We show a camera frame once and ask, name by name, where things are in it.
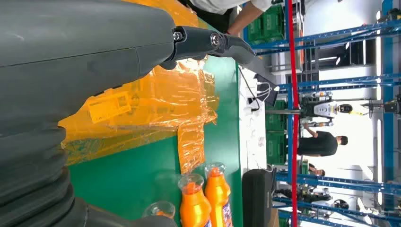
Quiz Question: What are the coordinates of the green plastic crate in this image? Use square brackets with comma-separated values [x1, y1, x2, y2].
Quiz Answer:
[265, 100, 287, 132]
[245, 17, 264, 46]
[266, 131, 288, 166]
[262, 4, 286, 43]

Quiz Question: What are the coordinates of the cardboard box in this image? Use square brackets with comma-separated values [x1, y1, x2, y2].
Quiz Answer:
[268, 208, 281, 227]

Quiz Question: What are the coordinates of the yellow plastic wrapped board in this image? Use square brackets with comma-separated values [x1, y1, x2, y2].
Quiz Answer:
[58, 0, 220, 175]

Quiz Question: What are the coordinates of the black tablet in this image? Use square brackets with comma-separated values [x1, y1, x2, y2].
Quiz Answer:
[253, 73, 280, 107]

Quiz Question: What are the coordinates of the white black humanoid robot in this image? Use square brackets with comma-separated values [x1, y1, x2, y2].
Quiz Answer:
[299, 91, 355, 128]

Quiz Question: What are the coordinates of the red pole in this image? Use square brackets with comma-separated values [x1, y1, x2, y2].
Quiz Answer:
[287, 0, 300, 227]

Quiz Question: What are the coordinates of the black carrying case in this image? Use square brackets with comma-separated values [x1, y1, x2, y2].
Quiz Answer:
[242, 167, 278, 227]

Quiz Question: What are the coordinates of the orange detergent bottle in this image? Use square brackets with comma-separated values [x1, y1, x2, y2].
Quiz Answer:
[204, 162, 234, 227]
[177, 174, 213, 227]
[142, 200, 176, 220]

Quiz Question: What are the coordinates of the white cable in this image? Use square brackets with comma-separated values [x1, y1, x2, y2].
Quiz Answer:
[257, 82, 274, 103]

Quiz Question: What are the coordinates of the black cable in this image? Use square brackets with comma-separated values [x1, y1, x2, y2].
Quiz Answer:
[238, 66, 261, 112]

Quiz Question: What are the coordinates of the person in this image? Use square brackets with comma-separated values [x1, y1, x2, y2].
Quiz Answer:
[296, 123, 349, 157]
[308, 163, 326, 178]
[178, 0, 273, 36]

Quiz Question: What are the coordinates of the blue metal rack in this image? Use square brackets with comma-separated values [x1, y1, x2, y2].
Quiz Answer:
[243, 0, 401, 227]

